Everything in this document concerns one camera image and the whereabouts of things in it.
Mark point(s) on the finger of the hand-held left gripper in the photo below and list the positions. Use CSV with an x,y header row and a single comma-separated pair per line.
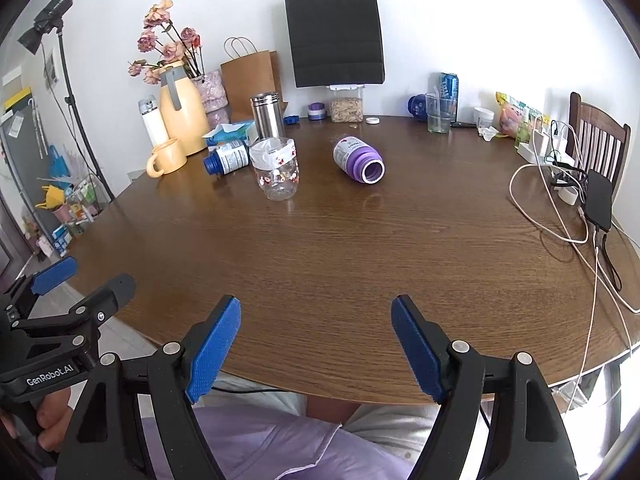
x,y
52,275
112,295

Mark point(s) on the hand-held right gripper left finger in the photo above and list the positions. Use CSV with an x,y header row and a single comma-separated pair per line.
x,y
215,350

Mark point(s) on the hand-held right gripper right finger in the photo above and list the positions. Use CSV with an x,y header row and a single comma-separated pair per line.
x,y
417,345

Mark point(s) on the purple bottle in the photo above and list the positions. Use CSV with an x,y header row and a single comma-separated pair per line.
x,y
352,157

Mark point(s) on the clear printed glass cup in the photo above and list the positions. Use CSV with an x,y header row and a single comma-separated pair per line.
x,y
275,180

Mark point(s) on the person's left hand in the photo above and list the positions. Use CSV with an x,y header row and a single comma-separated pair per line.
x,y
52,412

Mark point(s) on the cluttered storage shelf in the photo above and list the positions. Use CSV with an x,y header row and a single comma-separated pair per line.
x,y
65,205

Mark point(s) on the person's leg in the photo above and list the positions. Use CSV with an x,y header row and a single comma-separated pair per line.
x,y
330,410

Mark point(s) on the light purple clothing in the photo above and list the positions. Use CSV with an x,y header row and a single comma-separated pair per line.
x,y
270,445

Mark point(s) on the yellow mug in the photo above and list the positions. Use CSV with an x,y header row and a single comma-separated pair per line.
x,y
170,157

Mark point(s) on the black tripod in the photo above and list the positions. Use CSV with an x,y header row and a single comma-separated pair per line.
x,y
75,120

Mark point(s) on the white thermos bottle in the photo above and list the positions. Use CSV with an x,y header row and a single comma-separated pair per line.
x,y
154,127

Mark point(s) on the blue bottle with white label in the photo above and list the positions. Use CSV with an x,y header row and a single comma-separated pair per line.
x,y
230,156

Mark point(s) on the yellow thermos jug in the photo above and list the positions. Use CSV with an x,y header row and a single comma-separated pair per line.
x,y
187,120

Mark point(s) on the blue tissue box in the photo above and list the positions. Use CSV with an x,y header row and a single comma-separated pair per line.
x,y
235,132

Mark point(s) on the white adapter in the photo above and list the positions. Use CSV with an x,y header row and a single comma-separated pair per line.
x,y
568,195

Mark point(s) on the white power strip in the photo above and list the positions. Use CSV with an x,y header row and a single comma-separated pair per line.
x,y
530,152

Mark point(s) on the crumpled white tissue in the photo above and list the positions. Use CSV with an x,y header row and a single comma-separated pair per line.
x,y
487,132

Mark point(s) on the clear drinking glass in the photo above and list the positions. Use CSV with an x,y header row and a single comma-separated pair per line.
x,y
440,120

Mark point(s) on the pink vase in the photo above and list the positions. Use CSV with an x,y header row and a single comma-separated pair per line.
x,y
212,90

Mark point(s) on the black power bank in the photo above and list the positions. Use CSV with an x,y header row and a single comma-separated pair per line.
x,y
599,200

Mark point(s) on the stainless steel thermos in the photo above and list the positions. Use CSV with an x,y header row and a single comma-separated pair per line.
x,y
269,117

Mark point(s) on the small clear plastic tub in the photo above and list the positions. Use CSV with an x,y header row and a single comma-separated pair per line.
x,y
483,117

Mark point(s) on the dark blue bottle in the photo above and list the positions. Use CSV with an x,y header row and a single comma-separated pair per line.
x,y
416,106

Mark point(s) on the white charger plug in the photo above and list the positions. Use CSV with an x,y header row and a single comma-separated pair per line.
x,y
547,140

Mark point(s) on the clear food container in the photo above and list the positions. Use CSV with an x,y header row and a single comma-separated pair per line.
x,y
346,109

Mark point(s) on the pink yellow snack packet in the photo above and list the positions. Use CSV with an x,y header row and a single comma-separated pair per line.
x,y
510,115

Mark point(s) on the brown paper bag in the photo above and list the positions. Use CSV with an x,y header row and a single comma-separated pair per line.
x,y
245,82

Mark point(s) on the green snack packet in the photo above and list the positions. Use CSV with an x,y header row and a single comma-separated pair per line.
x,y
532,122

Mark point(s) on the small purple jar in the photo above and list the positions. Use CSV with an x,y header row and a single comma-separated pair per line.
x,y
316,111

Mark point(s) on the blue drink can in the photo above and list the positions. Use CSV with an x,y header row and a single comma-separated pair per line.
x,y
450,82

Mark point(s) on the wooden chair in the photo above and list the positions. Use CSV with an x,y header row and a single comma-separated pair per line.
x,y
597,130

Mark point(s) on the dried pink flowers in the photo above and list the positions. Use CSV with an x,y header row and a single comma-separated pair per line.
x,y
160,12

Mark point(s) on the black paper bag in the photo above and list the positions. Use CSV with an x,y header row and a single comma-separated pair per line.
x,y
335,35

